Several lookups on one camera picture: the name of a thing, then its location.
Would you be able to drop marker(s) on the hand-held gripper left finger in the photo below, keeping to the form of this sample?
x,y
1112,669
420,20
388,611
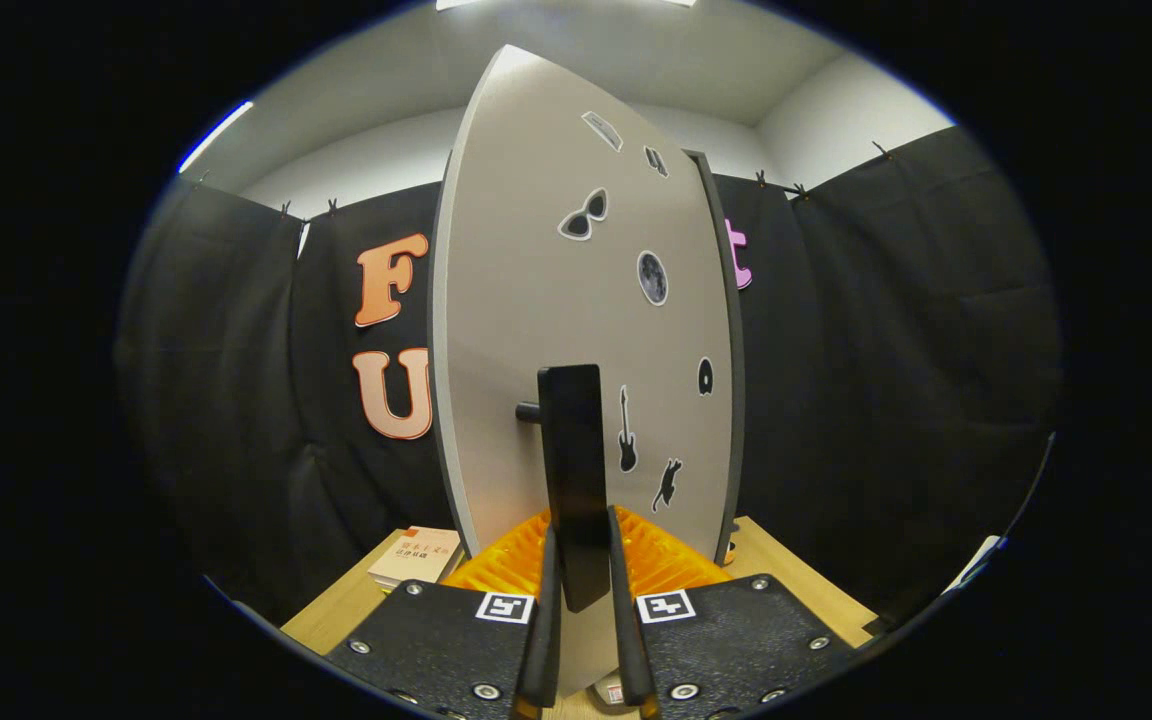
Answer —
x,y
539,640

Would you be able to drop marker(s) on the dark grey shoe cabinet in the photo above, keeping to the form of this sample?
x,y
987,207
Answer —
x,y
732,350

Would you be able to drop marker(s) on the black backdrop cloth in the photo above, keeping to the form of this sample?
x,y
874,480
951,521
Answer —
x,y
886,350

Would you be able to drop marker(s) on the long ceiling light strip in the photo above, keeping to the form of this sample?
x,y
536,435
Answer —
x,y
214,138

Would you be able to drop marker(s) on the white flat object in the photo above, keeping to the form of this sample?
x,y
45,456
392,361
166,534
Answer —
x,y
976,562

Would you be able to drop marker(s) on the beige orange cover book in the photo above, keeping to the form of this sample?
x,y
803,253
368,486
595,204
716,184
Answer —
x,y
418,555

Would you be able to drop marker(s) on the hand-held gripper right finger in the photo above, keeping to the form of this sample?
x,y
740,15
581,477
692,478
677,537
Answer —
x,y
626,640

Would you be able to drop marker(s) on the wide ceiling light panel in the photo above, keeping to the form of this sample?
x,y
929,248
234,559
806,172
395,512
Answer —
x,y
566,3

